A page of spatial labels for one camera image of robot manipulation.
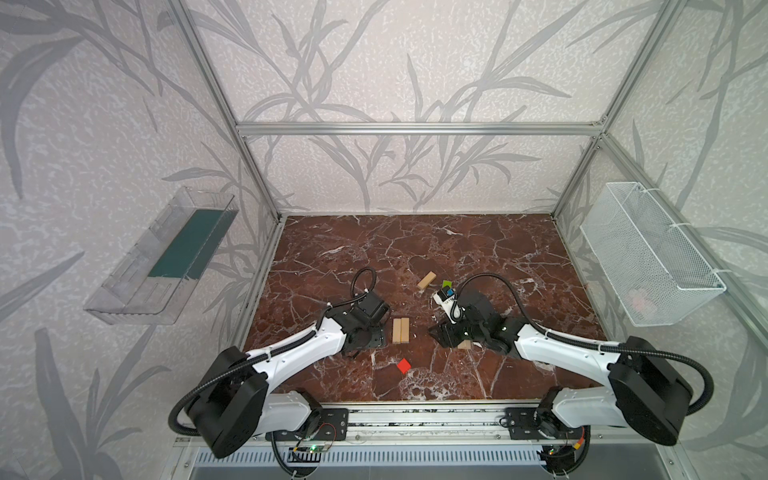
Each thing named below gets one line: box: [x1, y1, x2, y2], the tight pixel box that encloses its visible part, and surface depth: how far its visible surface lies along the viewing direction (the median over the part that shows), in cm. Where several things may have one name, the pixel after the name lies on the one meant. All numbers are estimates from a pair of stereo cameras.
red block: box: [396, 358, 412, 374], surface depth 84 cm
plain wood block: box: [392, 318, 401, 344], surface depth 90 cm
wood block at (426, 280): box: [417, 271, 437, 289], surface depth 104 cm
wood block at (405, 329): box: [400, 317, 410, 343], surface depth 91 cm
